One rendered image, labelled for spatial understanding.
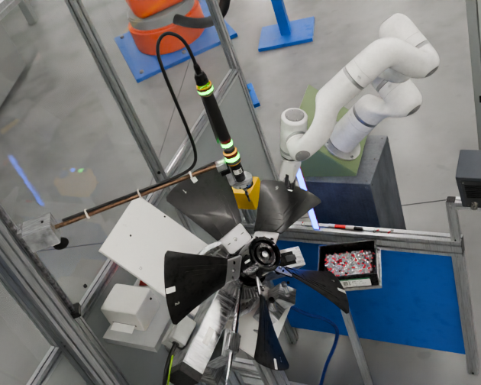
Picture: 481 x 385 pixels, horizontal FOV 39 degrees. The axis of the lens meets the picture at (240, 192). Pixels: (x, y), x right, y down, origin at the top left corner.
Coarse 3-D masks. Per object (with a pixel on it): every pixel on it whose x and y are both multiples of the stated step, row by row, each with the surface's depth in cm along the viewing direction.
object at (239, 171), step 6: (198, 66) 184; (198, 72) 185; (204, 72) 186; (198, 78) 186; (204, 78) 186; (198, 84) 187; (204, 84) 187; (234, 168) 206; (240, 168) 207; (234, 174) 208; (240, 174) 208; (240, 180) 210
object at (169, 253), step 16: (176, 256) 202; (192, 256) 205; (208, 256) 208; (176, 272) 202; (192, 272) 205; (208, 272) 209; (224, 272) 214; (176, 288) 202; (192, 288) 206; (208, 288) 211; (192, 304) 208; (176, 320) 204
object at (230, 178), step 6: (216, 162) 206; (222, 168) 205; (228, 168) 206; (222, 174) 206; (228, 174) 207; (246, 174) 212; (228, 180) 209; (234, 180) 211; (246, 180) 210; (252, 180) 210; (234, 186) 210; (240, 186) 209; (246, 186) 209
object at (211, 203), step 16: (208, 176) 225; (224, 176) 225; (176, 192) 224; (192, 192) 224; (208, 192) 224; (224, 192) 224; (176, 208) 224; (192, 208) 224; (208, 208) 223; (224, 208) 222; (208, 224) 223; (224, 224) 222
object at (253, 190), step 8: (256, 176) 271; (256, 184) 269; (240, 192) 267; (248, 192) 265; (256, 192) 269; (240, 200) 270; (256, 200) 270; (240, 208) 273; (248, 208) 271; (256, 208) 270
